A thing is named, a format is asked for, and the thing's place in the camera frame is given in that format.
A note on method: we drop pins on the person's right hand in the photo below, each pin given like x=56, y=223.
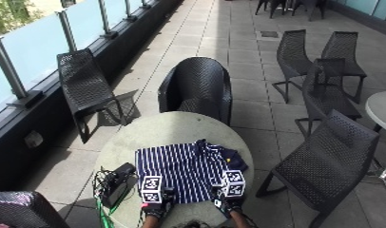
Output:
x=232, y=204

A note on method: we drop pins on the person's left hand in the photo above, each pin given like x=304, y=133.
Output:
x=159, y=209

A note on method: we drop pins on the white marker cube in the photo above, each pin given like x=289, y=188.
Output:
x=152, y=189
x=235, y=183

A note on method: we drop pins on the blue white striped shirt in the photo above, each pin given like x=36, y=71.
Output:
x=184, y=169

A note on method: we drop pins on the black box device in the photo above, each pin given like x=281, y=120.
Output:
x=117, y=186

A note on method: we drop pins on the black mesh chair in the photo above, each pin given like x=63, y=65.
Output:
x=344, y=50
x=328, y=161
x=293, y=57
x=84, y=85
x=328, y=95

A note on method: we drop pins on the black wicker armchair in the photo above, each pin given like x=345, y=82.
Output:
x=199, y=84
x=19, y=209

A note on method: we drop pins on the white round table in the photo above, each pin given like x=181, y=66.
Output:
x=382, y=109

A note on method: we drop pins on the floor drain cover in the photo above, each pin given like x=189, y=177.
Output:
x=269, y=34

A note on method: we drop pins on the glass railing with metal posts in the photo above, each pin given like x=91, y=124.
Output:
x=32, y=47

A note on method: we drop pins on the grey wall outlet cover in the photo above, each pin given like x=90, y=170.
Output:
x=34, y=139

